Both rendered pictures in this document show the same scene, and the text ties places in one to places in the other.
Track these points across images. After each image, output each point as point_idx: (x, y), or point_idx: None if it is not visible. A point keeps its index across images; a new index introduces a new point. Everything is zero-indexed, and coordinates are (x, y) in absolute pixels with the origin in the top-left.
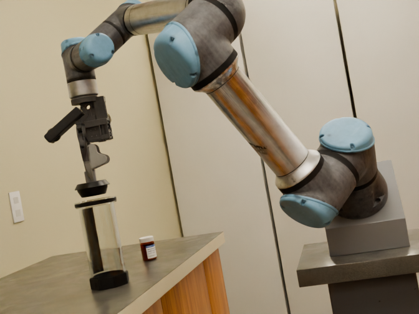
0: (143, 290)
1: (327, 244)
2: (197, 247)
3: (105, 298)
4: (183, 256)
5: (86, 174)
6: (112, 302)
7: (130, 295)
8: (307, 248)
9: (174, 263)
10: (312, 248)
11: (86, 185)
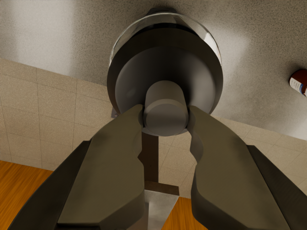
0: (97, 79)
1: (161, 203)
2: (305, 133)
3: (83, 38)
4: (260, 117)
5: (147, 101)
6: (59, 49)
7: (81, 67)
8: (158, 194)
9: (224, 108)
10: (156, 196)
11: (110, 85)
